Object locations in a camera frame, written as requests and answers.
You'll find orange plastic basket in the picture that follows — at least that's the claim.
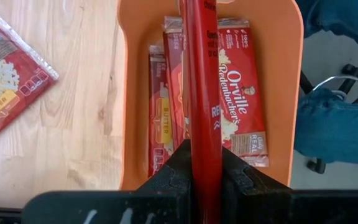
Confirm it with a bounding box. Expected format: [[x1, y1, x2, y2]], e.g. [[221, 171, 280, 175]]
[[116, 0, 305, 191]]

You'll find person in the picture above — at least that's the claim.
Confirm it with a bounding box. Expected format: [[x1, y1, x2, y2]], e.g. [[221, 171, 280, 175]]
[[293, 0, 358, 167]]

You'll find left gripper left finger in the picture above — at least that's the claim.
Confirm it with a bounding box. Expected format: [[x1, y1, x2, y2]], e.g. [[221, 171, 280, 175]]
[[137, 139, 194, 191]]

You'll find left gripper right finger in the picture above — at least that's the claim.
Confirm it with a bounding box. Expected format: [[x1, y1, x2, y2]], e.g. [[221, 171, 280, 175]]
[[221, 147, 291, 192]]

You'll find red Orville popcorn bag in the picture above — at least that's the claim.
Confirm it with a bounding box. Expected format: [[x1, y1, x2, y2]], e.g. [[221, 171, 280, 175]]
[[147, 44, 175, 178], [218, 17, 270, 168], [0, 15, 60, 150], [178, 0, 224, 224], [162, 15, 186, 152]]

